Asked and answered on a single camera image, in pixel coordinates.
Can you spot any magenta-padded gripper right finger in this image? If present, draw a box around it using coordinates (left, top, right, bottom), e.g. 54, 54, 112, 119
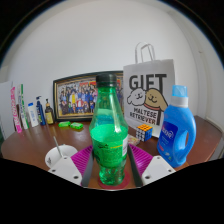
126, 143, 177, 188

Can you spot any white paper gift bag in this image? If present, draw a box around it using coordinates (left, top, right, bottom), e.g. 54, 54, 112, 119
123, 42, 176, 138

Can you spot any colourful puzzle cube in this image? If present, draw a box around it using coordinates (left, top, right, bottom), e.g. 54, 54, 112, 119
135, 123, 154, 142

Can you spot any green plastic drink bottle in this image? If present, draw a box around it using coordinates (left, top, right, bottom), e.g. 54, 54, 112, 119
88, 73, 130, 187

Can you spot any white spoon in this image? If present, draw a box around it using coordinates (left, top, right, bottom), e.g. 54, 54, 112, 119
53, 135, 64, 158

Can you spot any framed group photo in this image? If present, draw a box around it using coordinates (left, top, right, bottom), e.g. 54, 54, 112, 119
52, 70, 125, 122

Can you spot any white flat panel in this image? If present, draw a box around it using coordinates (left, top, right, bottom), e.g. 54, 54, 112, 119
0, 79, 14, 141

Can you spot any long pink box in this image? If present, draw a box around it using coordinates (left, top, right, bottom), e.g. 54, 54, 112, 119
9, 86, 24, 134

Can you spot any amber pump bottle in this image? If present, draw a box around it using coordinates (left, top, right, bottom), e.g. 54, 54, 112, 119
44, 98, 55, 125

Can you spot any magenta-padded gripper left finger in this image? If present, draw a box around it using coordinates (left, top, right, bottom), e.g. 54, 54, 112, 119
48, 144, 96, 188

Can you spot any white bottle with blue cap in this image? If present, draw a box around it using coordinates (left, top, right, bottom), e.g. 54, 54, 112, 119
27, 102, 40, 128

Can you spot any blue detergent bottle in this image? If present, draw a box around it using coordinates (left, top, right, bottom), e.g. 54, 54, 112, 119
156, 84, 197, 168

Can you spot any flat round red coaster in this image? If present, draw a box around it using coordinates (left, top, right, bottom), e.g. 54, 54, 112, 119
97, 169, 132, 190

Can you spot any white paper cup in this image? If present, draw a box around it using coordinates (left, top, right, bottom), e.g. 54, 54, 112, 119
44, 143, 79, 169

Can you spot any long green white box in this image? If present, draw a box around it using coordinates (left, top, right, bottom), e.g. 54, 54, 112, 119
18, 83, 30, 130

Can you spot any brown wooden side table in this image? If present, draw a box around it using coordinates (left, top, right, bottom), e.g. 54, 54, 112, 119
194, 115, 223, 158

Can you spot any dark blue pump bottle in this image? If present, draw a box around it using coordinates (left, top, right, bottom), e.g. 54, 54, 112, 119
35, 95, 47, 127

